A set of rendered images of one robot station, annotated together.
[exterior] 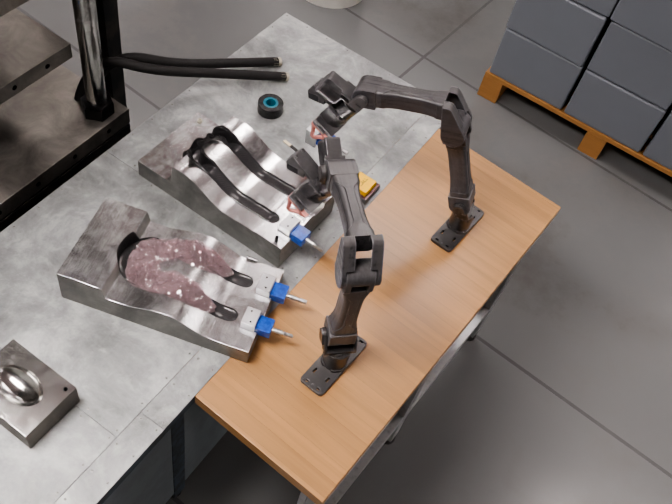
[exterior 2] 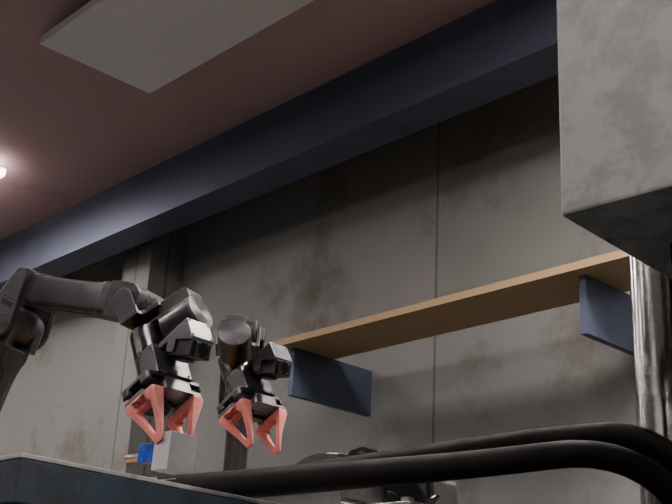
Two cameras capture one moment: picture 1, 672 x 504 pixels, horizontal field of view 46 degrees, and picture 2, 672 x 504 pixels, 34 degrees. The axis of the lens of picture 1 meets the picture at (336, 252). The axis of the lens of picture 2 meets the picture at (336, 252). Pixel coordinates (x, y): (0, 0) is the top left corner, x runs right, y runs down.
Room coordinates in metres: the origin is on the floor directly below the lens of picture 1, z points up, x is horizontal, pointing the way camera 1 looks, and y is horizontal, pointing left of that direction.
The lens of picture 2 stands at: (2.98, 0.91, 0.65)
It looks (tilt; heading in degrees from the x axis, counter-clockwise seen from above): 21 degrees up; 201
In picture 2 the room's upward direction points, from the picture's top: 3 degrees clockwise
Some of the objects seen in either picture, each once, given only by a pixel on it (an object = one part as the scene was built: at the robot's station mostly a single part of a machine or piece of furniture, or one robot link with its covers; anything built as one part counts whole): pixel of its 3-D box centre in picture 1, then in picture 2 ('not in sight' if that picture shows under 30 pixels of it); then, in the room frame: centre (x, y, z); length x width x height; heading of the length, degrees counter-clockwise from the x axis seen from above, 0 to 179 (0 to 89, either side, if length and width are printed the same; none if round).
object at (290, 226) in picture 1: (303, 237); not in sight; (1.27, 0.09, 0.89); 0.13 x 0.05 x 0.05; 67
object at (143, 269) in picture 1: (177, 267); not in sight; (1.07, 0.38, 0.90); 0.26 x 0.18 x 0.08; 84
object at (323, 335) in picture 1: (338, 339); not in sight; (0.98, -0.06, 0.90); 0.09 x 0.06 x 0.06; 112
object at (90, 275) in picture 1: (174, 278); not in sight; (1.06, 0.38, 0.86); 0.50 x 0.26 x 0.11; 84
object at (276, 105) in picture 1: (270, 106); not in sight; (1.78, 0.31, 0.82); 0.08 x 0.08 x 0.04
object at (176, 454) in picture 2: (328, 141); (154, 455); (1.59, 0.10, 0.93); 0.13 x 0.05 x 0.05; 67
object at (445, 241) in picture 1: (461, 218); not in sight; (1.51, -0.33, 0.84); 0.20 x 0.07 x 0.08; 154
